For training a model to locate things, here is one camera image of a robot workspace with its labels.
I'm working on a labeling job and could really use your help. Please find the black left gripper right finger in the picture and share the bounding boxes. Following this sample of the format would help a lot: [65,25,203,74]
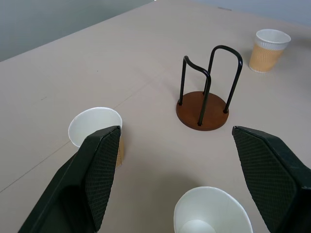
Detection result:
[231,125,311,233]

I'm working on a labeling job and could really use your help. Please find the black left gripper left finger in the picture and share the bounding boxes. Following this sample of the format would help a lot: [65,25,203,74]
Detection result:
[18,125,121,233]

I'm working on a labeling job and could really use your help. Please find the white paper cup bottom centre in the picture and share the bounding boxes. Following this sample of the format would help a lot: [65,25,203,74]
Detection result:
[173,186,254,233]

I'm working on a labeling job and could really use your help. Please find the tan ribbed paper cup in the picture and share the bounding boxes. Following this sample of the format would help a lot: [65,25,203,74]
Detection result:
[248,29,292,74]
[68,107,125,170]

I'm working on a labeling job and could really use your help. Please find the brown base black wire holder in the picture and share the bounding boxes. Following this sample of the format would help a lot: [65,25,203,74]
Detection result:
[176,45,243,132]

